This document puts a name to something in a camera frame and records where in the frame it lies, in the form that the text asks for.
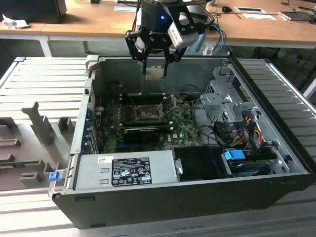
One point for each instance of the silver square CPU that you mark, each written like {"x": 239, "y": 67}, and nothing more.
{"x": 155, "y": 72}

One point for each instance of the grey power supply unit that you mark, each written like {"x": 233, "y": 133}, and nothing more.
{"x": 91, "y": 172}

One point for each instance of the silver metal drive cage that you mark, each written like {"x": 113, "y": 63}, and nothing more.
{"x": 217, "y": 103}

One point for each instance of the black computer mouse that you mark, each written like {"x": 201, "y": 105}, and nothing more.
{"x": 226, "y": 9}

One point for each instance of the wooden office desk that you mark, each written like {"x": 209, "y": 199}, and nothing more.
{"x": 86, "y": 22}

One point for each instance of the hard disk drive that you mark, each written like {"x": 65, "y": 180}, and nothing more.
{"x": 249, "y": 168}

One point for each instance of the green motherboard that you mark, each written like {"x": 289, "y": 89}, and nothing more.
{"x": 182, "y": 128}

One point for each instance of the black RAM slot bank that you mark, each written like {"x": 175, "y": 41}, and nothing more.
{"x": 148, "y": 98}
{"x": 148, "y": 123}

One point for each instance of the grey parts rack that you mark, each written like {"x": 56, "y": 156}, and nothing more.
{"x": 37, "y": 148}

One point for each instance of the black plastic shroud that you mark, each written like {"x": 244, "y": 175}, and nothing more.
{"x": 200, "y": 163}

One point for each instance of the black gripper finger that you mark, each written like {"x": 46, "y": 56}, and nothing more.
{"x": 174, "y": 55}
{"x": 137, "y": 45}

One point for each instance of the crumpled white paper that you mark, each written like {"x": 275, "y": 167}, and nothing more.
{"x": 13, "y": 22}

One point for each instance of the small blue case latch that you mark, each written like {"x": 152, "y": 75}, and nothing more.
{"x": 55, "y": 176}

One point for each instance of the CPU socket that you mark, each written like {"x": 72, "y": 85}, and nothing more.
{"x": 146, "y": 113}

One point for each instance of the black open PC case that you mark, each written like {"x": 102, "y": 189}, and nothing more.
{"x": 148, "y": 207}

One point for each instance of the blue disk carrier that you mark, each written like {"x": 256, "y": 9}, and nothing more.
{"x": 233, "y": 156}

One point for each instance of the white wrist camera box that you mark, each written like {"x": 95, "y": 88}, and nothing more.
{"x": 181, "y": 37}

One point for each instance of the white paper sheet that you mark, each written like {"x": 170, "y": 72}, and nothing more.
{"x": 259, "y": 16}

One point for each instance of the green RAM stick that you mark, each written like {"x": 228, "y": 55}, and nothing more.
{"x": 19, "y": 164}

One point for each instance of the black graphics card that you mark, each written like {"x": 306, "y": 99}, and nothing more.
{"x": 140, "y": 135}

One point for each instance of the grey closed notebook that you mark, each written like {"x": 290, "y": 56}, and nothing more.
{"x": 295, "y": 16}

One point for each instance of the black computer tower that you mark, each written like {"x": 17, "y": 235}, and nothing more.
{"x": 32, "y": 11}

